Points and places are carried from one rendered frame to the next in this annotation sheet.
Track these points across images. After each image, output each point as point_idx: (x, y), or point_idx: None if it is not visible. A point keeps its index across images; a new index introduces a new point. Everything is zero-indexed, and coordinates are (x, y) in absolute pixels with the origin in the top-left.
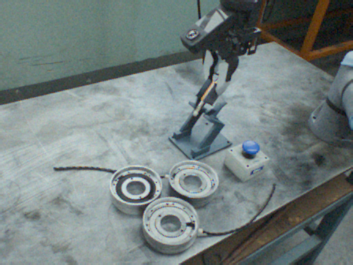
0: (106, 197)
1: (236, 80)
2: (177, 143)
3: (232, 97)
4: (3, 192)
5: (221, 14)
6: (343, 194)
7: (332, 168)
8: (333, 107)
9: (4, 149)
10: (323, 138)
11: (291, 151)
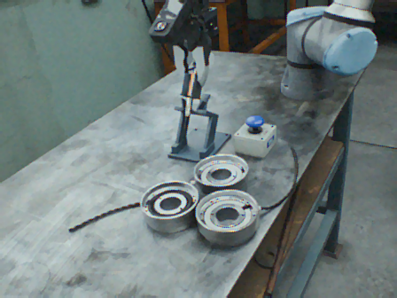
0: (144, 229)
1: (212, 64)
2: (181, 155)
3: None
4: (28, 276)
5: (177, 0)
6: (338, 152)
7: (328, 115)
8: (299, 66)
9: (1, 239)
10: (304, 98)
11: (285, 118)
